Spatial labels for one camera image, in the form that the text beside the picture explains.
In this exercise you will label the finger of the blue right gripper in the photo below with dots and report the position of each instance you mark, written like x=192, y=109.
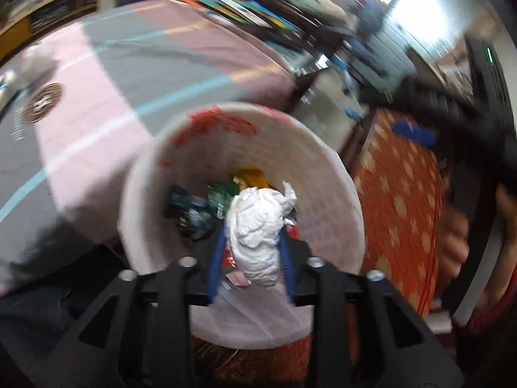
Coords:
x=414, y=132

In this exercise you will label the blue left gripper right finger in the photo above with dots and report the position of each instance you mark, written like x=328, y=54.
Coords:
x=287, y=265

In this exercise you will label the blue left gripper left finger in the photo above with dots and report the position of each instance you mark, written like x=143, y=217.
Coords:
x=216, y=263

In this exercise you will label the white plastic bag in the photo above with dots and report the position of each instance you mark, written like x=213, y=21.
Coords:
x=253, y=224

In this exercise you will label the green snack bag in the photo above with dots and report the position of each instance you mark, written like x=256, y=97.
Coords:
x=220, y=195

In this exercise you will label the yellow snack bag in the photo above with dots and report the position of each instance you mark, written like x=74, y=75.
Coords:
x=250, y=177

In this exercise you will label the person right hand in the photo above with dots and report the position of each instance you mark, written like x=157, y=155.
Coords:
x=453, y=250

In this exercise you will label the orange patterned chair cushion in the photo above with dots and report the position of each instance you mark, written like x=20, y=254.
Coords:
x=398, y=185

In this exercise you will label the green grey cushion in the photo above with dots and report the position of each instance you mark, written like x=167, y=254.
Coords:
x=323, y=10

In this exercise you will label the stack of books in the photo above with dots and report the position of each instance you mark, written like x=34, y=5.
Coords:
x=253, y=18

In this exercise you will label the plaid pink grey tablecloth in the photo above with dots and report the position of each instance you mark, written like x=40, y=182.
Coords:
x=120, y=76

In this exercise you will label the wooden tv cabinet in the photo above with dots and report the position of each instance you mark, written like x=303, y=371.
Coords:
x=45, y=17

